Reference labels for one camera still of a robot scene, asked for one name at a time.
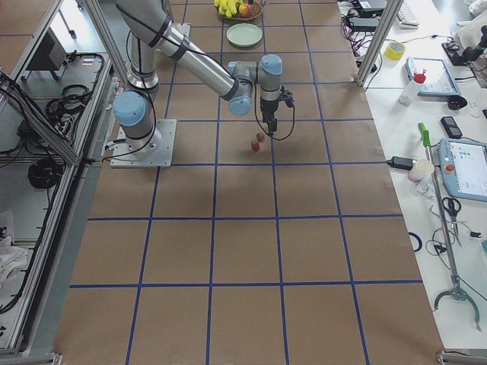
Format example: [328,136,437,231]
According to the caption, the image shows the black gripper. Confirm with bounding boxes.
[259,86,294,134]

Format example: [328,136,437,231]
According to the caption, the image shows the strawberry two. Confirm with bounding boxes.
[256,132,266,144]

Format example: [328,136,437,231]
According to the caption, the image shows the strawberry one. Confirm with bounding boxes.
[251,141,260,151]

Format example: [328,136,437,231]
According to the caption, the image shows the light green plate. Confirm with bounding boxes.
[226,23,263,48]

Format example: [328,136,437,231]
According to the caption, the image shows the red apple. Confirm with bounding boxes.
[238,3,253,18]

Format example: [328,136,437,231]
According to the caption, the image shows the wicker basket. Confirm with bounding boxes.
[213,0,263,20]

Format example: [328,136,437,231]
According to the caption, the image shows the banana bunch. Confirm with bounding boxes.
[213,0,244,18]

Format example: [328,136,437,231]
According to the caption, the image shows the black power adapter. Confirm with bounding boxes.
[386,156,416,171]

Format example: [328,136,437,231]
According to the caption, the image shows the white bottle red cap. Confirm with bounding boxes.
[398,71,426,106]

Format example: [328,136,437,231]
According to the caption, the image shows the yellow tape roll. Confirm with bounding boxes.
[384,41,406,61]

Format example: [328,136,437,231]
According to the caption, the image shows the white paper cup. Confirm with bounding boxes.
[407,160,434,183]

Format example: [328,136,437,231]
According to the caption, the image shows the teach pendant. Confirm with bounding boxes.
[438,138,486,202]
[405,57,461,97]

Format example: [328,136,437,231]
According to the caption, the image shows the scissors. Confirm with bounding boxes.
[442,197,462,246]

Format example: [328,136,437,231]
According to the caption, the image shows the long reacher grabber tool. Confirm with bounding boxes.
[417,122,484,332]

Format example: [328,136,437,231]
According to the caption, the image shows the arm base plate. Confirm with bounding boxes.
[110,119,177,168]

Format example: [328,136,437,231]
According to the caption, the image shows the aluminium frame post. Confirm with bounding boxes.
[355,0,403,87]

